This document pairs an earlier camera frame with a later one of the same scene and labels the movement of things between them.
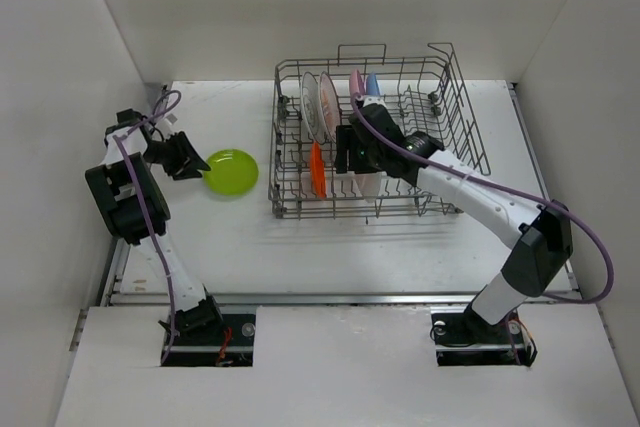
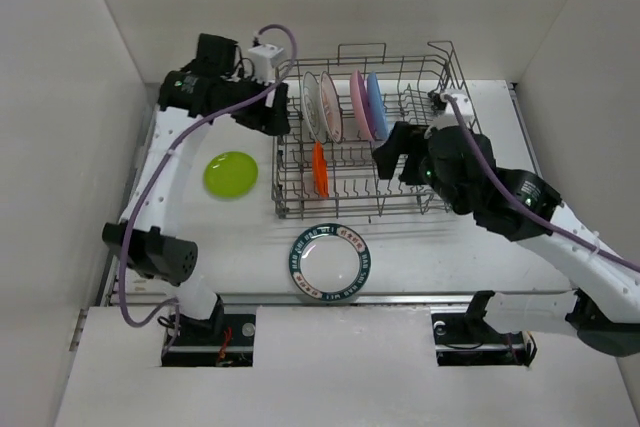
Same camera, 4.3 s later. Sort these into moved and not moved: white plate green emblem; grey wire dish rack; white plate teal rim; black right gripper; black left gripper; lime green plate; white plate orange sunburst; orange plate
Moved: black right gripper; white plate teal rim; black left gripper
Not moved: grey wire dish rack; lime green plate; orange plate; white plate orange sunburst; white plate green emblem
